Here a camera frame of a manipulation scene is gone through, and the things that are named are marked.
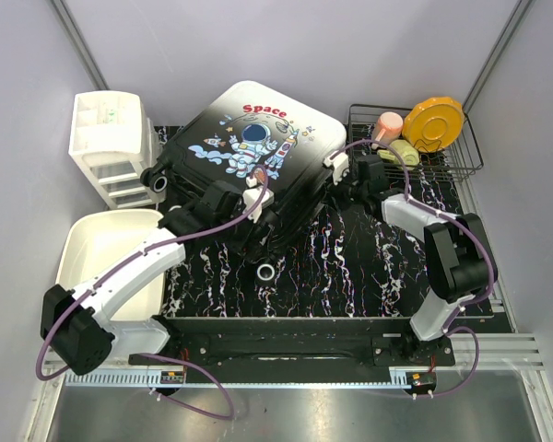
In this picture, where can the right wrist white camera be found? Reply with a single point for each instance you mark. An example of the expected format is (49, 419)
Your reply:
(338, 163)

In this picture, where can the white drawer organizer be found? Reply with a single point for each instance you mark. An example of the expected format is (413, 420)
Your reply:
(112, 141)

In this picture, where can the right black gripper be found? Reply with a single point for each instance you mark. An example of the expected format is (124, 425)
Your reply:
(343, 205)

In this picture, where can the black wire dish rack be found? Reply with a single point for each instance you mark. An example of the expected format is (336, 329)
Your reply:
(458, 161)

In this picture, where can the white plastic basin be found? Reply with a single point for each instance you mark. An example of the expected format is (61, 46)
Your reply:
(95, 242)

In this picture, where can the black white space suitcase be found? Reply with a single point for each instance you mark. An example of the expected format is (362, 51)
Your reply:
(254, 131)

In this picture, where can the wrist white camera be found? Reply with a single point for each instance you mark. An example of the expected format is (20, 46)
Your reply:
(256, 197)
(338, 163)

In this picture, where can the pink plastic cup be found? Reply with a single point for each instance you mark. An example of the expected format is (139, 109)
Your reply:
(388, 128)

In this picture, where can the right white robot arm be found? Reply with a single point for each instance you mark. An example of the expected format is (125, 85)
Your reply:
(459, 263)

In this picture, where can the green ceramic mug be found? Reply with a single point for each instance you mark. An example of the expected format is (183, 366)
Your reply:
(407, 152)

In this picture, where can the yellow round plate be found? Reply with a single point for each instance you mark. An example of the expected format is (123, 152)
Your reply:
(434, 124)

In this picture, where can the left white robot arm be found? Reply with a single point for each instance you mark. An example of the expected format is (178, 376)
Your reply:
(79, 323)

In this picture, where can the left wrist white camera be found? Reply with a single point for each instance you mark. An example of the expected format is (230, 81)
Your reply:
(256, 197)

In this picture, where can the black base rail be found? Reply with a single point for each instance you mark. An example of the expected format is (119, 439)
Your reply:
(371, 341)

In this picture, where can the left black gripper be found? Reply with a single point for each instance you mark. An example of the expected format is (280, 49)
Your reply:
(248, 242)

